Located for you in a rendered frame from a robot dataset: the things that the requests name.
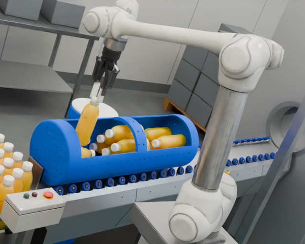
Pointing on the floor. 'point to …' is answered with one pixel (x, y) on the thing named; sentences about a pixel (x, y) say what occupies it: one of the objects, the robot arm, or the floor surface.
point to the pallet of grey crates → (197, 83)
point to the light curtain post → (278, 164)
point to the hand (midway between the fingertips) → (98, 92)
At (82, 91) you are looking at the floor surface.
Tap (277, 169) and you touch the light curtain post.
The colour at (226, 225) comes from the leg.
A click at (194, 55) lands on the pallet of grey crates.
